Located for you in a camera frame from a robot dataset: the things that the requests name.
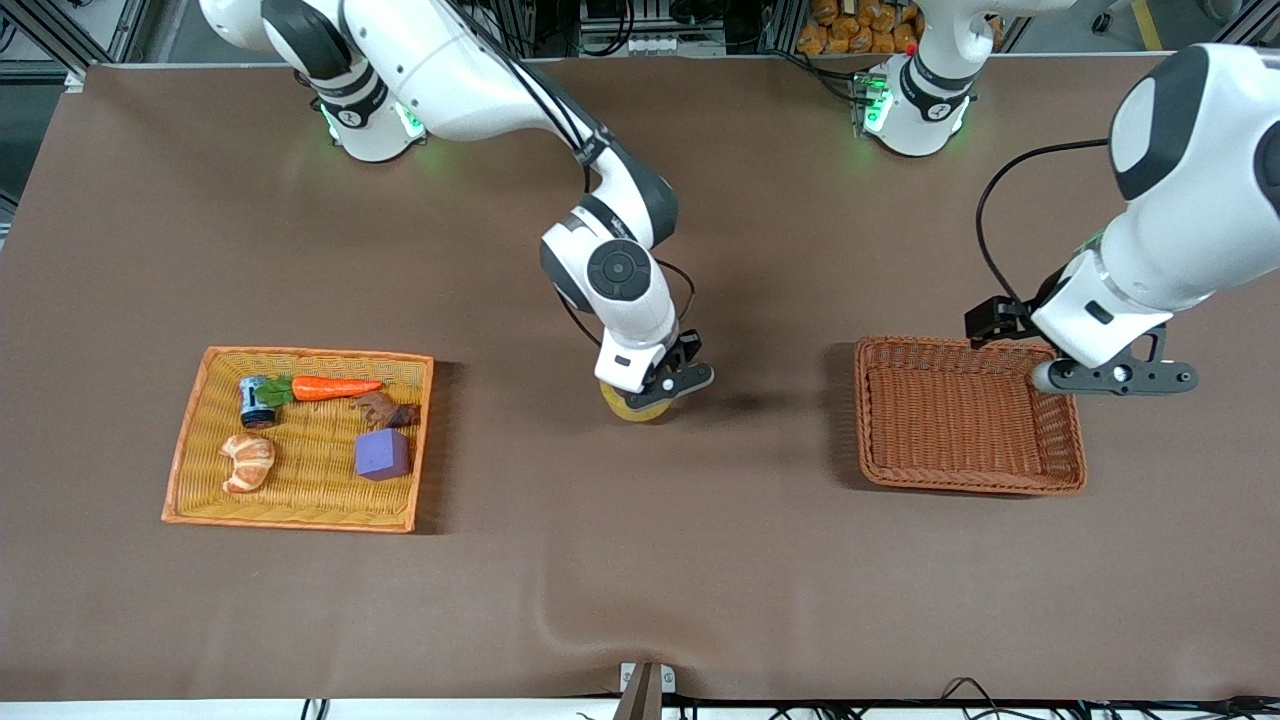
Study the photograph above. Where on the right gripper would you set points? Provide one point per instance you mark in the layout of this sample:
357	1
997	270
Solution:
691	346

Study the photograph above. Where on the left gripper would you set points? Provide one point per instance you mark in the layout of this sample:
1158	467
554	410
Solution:
1012	318

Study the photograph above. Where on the yellow clear tape roll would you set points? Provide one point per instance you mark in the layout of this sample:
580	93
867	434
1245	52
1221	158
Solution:
640	413

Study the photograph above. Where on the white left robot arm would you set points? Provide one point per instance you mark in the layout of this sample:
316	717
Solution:
1200	200

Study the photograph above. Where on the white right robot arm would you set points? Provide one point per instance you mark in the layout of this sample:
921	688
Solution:
450	70

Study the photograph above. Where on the brown deep wicker basket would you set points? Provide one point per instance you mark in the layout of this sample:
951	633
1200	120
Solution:
960	430

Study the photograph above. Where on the brown toy figure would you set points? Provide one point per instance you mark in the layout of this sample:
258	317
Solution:
385	408

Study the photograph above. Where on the purple cube block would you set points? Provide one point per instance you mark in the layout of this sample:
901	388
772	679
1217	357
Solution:
382	453

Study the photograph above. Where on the orange toy carrot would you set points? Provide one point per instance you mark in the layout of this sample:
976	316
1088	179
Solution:
335	387

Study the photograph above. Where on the bag of orange buns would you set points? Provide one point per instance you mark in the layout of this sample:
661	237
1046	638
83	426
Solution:
860	28

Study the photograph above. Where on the orange flat wicker tray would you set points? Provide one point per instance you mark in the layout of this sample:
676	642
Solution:
300	500

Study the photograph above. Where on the small blue labelled can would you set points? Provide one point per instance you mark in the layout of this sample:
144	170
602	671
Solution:
255	400

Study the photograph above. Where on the toy croissant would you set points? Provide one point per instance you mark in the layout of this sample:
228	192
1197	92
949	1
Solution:
246	465

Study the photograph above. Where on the metal table bracket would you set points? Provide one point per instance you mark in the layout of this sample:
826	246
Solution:
645	690

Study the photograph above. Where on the aluminium frame post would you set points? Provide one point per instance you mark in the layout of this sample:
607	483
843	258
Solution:
1250	20
60	40

